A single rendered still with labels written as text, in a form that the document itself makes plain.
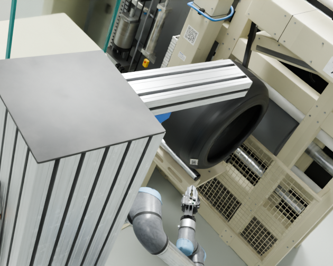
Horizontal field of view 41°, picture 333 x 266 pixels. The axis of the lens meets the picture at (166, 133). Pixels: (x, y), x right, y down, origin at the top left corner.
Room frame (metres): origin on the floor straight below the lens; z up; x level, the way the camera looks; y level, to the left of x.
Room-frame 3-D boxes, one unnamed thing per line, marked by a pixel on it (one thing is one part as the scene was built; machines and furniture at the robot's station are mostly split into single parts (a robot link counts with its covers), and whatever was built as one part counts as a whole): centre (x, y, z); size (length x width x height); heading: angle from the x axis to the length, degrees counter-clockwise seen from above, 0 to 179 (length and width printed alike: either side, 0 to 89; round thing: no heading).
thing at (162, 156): (1.83, -0.10, 0.84); 0.36 x 0.09 x 0.06; 60
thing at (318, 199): (2.12, -0.54, 0.65); 0.90 x 0.02 x 0.70; 60
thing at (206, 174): (1.95, -0.17, 0.80); 0.37 x 0.36 x 0.02; 150
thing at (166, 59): (2.08, 0.15, 1.19); 0.05 x 0.04 x 0.48; 150
